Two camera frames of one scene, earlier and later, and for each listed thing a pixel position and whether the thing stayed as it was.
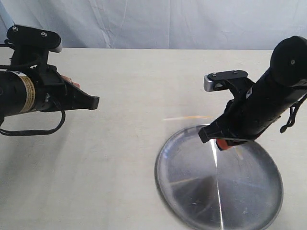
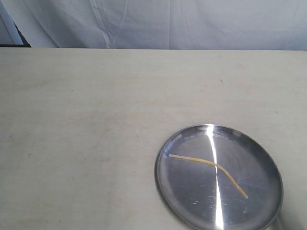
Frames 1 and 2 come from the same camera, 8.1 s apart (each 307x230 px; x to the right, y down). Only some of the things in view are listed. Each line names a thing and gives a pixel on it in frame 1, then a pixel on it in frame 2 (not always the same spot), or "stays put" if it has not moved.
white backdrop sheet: [163, 24] stays put
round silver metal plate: [204, 188] stays put
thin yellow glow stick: [188, 117] → [213, 164]
